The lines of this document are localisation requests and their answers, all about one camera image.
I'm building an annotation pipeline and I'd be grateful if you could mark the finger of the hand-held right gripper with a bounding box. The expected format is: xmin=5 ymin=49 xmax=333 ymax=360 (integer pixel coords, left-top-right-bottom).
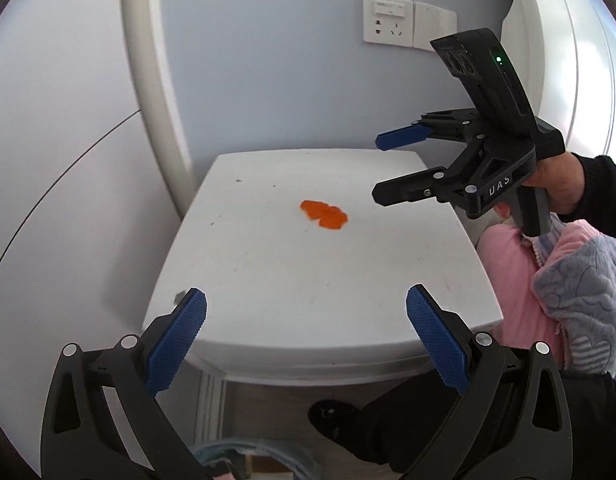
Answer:
xmin=372 ymin=136 xmax=489 ymax=207
xmin=375 ymin=107 xmax=484 ymax=152

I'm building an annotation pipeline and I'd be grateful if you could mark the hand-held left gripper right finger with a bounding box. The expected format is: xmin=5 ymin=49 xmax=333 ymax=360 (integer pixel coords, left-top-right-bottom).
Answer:
xmin=403 ymin=284 xmax=574 ymax=480

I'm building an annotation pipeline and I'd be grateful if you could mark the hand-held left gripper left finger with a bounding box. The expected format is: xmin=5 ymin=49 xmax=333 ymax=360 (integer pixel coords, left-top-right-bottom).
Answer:
xmin=40 ymin=287 xmax=209 ymax=480

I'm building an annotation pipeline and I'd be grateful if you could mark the orange peel piece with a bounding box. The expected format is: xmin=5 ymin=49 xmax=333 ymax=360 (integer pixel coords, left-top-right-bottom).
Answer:
xmin=300 ymin=200 xmax=331 ymax=220
xmin=318 ymin=209 xmax=349 ymax=231

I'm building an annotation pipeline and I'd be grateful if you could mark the person's right forearm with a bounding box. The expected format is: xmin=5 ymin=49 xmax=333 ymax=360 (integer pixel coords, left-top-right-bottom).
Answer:
xmin=570 ymin=152 xmax=616 ymax=250

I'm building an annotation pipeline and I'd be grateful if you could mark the person's right hand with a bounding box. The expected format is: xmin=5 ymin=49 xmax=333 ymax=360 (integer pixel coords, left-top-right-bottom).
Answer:
xmin=527 ymin=152 xmax=587 ymax=216

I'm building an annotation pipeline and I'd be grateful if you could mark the white panelled headboard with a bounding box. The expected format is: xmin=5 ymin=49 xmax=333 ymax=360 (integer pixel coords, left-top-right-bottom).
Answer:
xmin=490 ymin=0 xmax=616 ymax=166

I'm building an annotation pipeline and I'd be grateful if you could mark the pink fleece blanket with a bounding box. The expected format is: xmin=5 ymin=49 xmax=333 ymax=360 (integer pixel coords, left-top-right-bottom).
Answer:
xmin=480 ymin=212 xmax=615 ymax=376

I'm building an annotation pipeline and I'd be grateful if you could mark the white bedside table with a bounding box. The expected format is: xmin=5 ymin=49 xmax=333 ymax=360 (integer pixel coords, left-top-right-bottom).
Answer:
xmin=142 ymin=149 xmax=505 ymax=453

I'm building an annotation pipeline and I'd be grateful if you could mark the black shoe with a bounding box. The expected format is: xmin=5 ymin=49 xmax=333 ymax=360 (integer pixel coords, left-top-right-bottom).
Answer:
xmin=308 ymin=399 xmax=363 ymax=444

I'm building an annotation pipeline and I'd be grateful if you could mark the grey-blue embossed blanket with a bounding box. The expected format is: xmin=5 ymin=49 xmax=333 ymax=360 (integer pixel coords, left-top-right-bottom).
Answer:
xmin=532 ymin=234 xmax=616 ymax=385

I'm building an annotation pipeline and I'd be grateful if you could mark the white wall switch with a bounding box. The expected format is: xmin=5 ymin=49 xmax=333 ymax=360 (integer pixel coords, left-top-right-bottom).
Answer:
xmin=413 ymin=1 xmax=459 ymax=51

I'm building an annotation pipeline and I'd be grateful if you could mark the white wall socket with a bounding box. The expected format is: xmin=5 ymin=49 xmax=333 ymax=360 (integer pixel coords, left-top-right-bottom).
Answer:
xmin=363 ymin=0 xmax=415 ymax=47

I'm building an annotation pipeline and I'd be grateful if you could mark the white wall trim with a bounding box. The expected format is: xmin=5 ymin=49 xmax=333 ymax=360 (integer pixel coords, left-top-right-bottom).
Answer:
xmin=120 ymin=0 xmax=197 ymax=221

